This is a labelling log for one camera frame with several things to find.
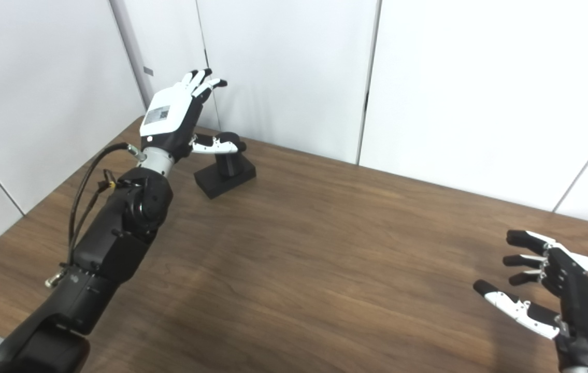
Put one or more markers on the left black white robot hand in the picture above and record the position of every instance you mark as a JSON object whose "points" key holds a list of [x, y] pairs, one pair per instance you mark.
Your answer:
{"points": [[167, 116]]}

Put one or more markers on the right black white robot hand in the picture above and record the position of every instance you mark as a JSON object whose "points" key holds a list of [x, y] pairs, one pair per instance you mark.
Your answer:
{"points": [[581, 305]]}

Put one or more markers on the black peg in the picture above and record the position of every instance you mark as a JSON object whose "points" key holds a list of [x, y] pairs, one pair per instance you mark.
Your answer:
{"points": [[226, 178]]}

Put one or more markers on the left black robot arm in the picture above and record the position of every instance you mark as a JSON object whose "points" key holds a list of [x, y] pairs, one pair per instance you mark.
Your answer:
{"points": [[112, 238]]}

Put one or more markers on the small grey wall tag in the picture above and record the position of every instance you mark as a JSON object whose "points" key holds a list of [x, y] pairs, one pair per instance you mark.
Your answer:
{"points": [[148, 71]]}

